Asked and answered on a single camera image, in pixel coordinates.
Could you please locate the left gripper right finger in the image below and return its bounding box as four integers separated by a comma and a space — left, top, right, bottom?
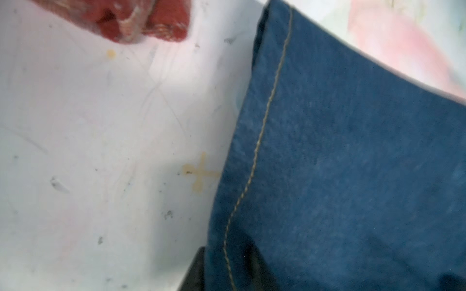
247, 244, 280, 291

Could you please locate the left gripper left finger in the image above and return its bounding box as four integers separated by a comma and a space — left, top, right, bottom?
178, 247, 205, 291

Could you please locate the dark navy denim skirt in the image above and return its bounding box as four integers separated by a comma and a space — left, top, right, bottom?
204, 1, 466, 291

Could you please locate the red plaid skirt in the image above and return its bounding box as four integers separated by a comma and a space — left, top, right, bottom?
34, 0, 192, 44

